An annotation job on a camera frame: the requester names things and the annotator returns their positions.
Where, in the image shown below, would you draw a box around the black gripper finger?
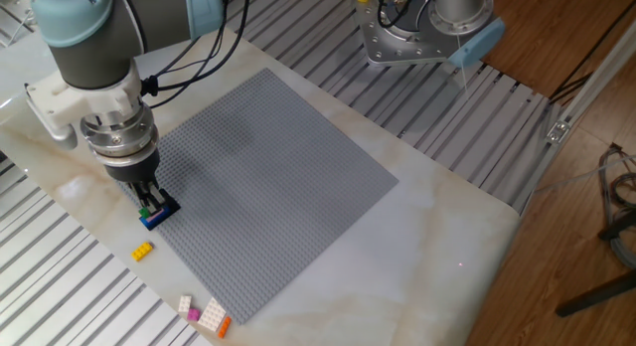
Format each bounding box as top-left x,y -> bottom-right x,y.
142,177 -> 169,209
127,180 -> 153,212

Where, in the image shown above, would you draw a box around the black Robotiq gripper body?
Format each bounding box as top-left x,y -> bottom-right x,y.
103,149 -> 162,184

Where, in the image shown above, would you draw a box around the dark navy Lego plate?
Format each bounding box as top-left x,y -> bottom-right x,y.
138,189 -> 182,232

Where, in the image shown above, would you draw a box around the blue Lego brick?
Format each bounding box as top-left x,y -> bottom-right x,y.
139,214 -> 171,232

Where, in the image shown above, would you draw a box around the yellow Lego brick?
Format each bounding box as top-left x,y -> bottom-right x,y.
130,241 -> 154,262

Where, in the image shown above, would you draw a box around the grey Lego baseplate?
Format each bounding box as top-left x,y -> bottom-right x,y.
116,67 -> 399,326

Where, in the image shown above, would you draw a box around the large white Lego plate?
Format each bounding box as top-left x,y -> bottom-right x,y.
197,296 -> 228,333

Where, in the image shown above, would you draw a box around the perforated aluminium plate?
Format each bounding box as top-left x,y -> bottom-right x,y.
0,0 -> 35,27

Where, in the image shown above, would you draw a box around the marble pattern board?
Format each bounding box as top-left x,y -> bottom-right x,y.
0,0 -> 522,346

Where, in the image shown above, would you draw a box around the white zip tie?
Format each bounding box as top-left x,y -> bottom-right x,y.
455,33 -> 469,91

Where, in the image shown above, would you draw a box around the black stand legs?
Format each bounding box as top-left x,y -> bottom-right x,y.
555,220 -> 636,318

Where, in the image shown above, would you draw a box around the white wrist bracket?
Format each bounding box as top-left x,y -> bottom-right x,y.
24,60 -> 146,131

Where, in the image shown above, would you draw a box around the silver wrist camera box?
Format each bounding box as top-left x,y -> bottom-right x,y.
24,94 -> 80,152

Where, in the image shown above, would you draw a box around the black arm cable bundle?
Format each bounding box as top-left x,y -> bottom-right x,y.
140,0 -> 252,110

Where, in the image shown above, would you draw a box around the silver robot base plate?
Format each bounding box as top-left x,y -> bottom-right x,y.
357,0 -> 456,67

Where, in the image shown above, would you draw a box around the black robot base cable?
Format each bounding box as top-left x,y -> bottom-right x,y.
376,0 -> 419,30

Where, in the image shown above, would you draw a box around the silver corner bracket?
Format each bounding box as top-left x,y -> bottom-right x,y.
545,119 -> 571,146

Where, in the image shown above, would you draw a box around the black floor cable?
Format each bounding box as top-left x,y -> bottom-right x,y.
549,0 -> 636,106

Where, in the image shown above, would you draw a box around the white floor cable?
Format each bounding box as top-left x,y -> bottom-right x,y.
534,154 -> 636,194

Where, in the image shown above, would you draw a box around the aluminium frame profile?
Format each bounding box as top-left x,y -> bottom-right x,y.
511,17 -> 636,217

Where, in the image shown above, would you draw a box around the grey floor cable bundle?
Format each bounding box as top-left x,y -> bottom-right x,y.
598,142 -> 636,270

